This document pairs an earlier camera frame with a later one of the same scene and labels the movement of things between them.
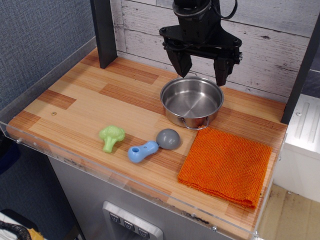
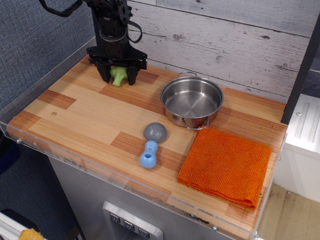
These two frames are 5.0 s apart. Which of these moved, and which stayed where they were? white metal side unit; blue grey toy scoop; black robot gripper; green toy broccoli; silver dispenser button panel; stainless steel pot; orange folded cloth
Moved: black robot gripper; green toy broccoli; blue grey toy scoop
Stayed: white metal side unit; orange folded cloth; stainless steel pot; silver dispenser button panel
